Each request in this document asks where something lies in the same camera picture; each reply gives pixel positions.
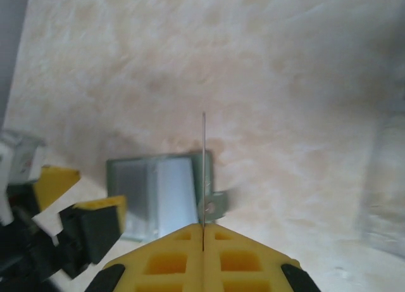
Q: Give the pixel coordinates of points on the black credit card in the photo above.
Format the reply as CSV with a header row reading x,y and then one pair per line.
x,y
204,178

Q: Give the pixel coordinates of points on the green card holder wallet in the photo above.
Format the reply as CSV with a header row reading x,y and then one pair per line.
x,y
133,184

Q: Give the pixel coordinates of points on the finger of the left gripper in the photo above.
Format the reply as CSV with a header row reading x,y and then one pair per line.
x,y
95,228
57,184

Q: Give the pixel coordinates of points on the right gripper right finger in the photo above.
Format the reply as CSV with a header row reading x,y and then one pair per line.
x,y
240,263

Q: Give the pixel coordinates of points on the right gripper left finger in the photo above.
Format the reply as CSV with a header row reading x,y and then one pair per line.
x,y
164,263

